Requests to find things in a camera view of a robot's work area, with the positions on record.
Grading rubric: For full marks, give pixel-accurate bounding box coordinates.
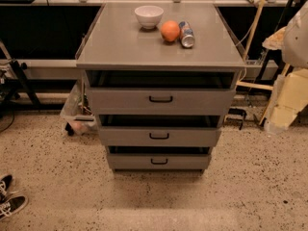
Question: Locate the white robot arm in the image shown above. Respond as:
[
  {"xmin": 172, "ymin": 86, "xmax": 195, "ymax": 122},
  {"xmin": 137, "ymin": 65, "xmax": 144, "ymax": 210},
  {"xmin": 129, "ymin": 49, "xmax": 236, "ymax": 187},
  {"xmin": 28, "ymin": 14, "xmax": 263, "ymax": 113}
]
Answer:
[{"xmin": 262, "ymin": 1, "xmax": 308, "ymax": 134}]

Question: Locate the grey drawer cabinet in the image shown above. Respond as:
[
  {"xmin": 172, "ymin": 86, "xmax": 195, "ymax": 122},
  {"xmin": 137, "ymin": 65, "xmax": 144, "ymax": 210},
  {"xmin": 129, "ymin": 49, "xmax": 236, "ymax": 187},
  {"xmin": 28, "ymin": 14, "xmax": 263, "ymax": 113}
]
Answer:
[{"xmin": 74, "ymin": 1, "xmax": 247, "ymax": 173}]

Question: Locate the grey top drawer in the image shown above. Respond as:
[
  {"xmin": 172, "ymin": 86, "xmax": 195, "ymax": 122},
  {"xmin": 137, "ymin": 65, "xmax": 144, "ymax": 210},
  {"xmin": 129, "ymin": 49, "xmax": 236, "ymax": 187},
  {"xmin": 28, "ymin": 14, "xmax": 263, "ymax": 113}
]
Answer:
[{"xmin": 86, "ymin": 88, "xmax": 235, "ymax": 116}]

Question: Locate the orange fruit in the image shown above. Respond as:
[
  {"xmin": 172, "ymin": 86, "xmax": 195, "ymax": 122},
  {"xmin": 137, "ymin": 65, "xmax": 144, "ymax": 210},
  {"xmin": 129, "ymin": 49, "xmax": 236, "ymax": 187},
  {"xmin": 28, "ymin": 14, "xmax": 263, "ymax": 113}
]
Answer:
[{"xmin": 161, "ymin": 20, "xmax": 180, "ymax": 42}]

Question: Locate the silver blue soda can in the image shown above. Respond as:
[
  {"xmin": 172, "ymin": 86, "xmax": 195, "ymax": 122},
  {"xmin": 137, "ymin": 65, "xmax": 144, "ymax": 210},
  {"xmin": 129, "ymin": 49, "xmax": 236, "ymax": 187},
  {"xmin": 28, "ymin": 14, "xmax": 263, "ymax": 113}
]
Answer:
[{"xmin": 179, "ymin": 21, "xmax": 195, "ymax": 48}]

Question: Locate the white ceramic bowl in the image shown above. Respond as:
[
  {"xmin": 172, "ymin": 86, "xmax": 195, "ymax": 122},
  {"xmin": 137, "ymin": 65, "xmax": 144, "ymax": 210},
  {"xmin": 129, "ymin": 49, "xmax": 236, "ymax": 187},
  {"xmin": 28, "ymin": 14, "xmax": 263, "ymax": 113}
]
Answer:
[{"xmin": 135, "ymin": 6, "xmax": 164, "ymax": 29}]

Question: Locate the black tripod stand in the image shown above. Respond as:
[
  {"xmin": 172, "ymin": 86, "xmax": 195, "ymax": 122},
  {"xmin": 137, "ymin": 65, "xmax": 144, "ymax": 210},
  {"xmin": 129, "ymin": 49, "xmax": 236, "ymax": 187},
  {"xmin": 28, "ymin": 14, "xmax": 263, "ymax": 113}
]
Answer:
[{"xmin": 0, "ymin": 38, "xmax": 42, "ymax": 111}]

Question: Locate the black sneaker far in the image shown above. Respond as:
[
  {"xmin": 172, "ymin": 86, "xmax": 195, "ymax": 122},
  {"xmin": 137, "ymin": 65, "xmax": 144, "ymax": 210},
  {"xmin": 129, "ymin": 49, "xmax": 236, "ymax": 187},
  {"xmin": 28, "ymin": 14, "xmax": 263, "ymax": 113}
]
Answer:
[{"xmin": 0, "ymin": 174, "xmax": 13, "ymax": 201}]

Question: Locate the black sneaker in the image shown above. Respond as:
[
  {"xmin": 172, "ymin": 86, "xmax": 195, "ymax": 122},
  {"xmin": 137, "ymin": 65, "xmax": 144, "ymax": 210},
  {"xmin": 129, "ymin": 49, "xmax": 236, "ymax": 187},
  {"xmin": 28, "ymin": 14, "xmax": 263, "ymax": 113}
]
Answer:
[
  {"xmin": 0, "ymin": 195, "xmax": 28, "ymax": 220},
  {"xmin": 0, "ymin": 174, "xmax": 13, "ymax": 201}
]

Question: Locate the black sneaker near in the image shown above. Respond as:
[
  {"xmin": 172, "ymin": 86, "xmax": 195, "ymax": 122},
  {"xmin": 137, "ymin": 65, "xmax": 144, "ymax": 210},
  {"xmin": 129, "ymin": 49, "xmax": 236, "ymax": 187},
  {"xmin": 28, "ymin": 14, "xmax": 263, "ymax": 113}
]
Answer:
[{"xmin": 0, "ymin": 195, "xmax": 28, "ymax": 220}]

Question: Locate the wooden frame stand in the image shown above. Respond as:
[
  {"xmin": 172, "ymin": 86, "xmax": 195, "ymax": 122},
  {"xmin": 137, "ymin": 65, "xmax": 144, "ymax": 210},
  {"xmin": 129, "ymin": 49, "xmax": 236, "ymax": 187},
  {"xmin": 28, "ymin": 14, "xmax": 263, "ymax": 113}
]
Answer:
[{"xmin": 236, "ymin": 0, "xmax": 292, "ymax": 127}]

